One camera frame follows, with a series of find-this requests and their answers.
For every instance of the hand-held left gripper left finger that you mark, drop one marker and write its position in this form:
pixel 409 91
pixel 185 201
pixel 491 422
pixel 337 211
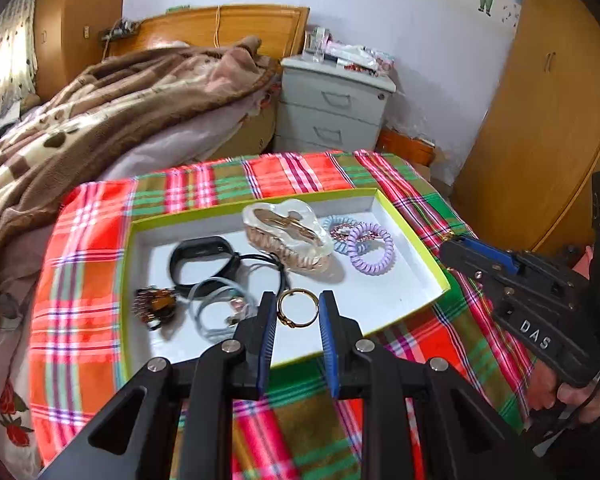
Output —
pixel 266 345

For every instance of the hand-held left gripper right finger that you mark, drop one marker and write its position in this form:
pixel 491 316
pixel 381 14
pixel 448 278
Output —
pixel 329 345

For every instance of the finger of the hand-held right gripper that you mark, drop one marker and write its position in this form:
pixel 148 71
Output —
pixel 490 255
pixel 467 267

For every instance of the yellow-green cardboard box tray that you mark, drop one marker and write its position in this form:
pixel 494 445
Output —
pixel 390 300

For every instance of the clear hair claw clip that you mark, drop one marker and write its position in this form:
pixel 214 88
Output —
pixel 290 240

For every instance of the brown beaded hair clip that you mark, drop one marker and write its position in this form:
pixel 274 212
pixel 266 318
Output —
pixel 152 307

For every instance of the person's right forearm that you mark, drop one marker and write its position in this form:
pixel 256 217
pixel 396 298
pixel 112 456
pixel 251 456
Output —
pixel 585 455

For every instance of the person's right hand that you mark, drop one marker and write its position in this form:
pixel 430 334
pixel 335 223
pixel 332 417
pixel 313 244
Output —
pixel 580 405

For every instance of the black smart band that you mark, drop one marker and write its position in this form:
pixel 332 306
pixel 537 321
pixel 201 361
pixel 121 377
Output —
pixel 180 270

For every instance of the large wooden wardrobe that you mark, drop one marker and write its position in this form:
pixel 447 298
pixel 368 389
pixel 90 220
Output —
pixel 545 110

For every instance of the plaid tablecloth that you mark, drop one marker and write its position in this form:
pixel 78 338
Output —
pixel 80 285

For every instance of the grey nightstand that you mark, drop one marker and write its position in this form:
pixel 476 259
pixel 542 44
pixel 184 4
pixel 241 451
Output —
pixel 330 105

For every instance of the plastic packets pile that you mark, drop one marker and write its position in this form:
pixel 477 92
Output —
pixel 360 57

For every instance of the floral bedsheet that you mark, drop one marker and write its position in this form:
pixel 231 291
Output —
pixel 5 400

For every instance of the clear glass container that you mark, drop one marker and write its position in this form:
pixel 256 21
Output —
pixel 317 42

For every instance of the brown patterned blanket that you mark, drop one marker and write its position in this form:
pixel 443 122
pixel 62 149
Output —
pixel 80 125

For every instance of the wooden headboard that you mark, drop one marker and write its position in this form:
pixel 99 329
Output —
pixel 260 30

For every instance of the patterned curtain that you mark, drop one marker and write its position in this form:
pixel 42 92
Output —
pixel 7 75

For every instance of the wooden cabinet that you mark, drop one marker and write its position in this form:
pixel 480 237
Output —
pixel 80 20

